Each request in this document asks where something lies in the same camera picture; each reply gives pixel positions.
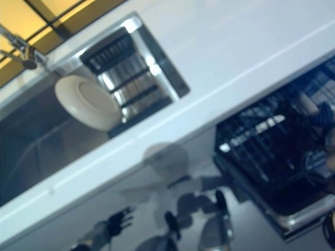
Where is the chrome pull-down faucet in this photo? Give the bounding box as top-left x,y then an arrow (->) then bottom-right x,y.
0,22 -> 48,70

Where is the black robot right foot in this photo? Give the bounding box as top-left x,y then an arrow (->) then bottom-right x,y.
215,190 -> 228,213

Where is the yellow window with dark frame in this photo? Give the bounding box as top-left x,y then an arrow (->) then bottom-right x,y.
0,0 -> 103,90

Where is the stainless steel kitchen sink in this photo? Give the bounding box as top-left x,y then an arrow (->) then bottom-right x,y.
0,12 -> 191,208

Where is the white cabinet door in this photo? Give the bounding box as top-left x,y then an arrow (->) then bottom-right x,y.
157,125 -> 220,189
0,156 -> 168,251

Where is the silver robot right leg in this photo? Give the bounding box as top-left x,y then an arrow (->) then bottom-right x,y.
198,211 -> 234,251

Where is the built-in dishwasher with open door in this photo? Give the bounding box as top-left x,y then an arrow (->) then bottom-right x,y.
211,56 -> 335,243

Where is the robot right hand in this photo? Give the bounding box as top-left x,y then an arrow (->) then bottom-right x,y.
297,90 -> 335,124

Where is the black dish drying rack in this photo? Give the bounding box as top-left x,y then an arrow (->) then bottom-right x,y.
79,27 -> 182,140

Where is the cream round plate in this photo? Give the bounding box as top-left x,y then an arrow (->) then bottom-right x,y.
54,74 -> 124,131

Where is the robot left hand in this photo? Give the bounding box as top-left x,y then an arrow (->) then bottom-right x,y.
105,206 -> 136,236

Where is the dark wire dishwasher lower rack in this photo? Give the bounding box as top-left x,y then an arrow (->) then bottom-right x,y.
214,65 -> 335,206

